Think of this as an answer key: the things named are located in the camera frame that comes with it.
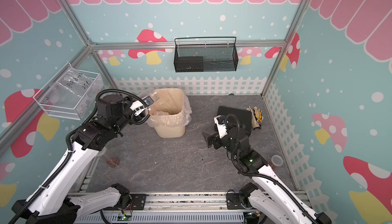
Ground clear plastic jar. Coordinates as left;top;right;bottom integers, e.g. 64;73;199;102
138;88;160;105

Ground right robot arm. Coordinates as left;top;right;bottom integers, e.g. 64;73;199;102
203;113;332;224

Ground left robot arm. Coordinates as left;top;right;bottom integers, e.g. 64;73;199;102
10;89;159;224

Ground cream trash bin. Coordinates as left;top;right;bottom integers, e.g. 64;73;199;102
147;88;187;139

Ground black plastic case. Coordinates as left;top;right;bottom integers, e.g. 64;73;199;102
216;106;253;136

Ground clear plastic bin liner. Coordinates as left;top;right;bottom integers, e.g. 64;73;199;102
147;88;192;128

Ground white yellow work gloves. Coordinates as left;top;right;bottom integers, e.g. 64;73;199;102
245;106;263;130

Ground black box in basket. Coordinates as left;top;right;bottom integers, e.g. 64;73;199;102
174;56;204;73

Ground plastic bag in basket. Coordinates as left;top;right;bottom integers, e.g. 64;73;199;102
50;64;103;118

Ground clear wire wall basket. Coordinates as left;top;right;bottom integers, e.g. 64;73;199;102
33;62;104;121

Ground black wire mesh basket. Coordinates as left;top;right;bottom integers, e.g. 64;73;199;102
174;36;239;72

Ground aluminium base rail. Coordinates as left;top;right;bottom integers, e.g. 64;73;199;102
58;191;313;224

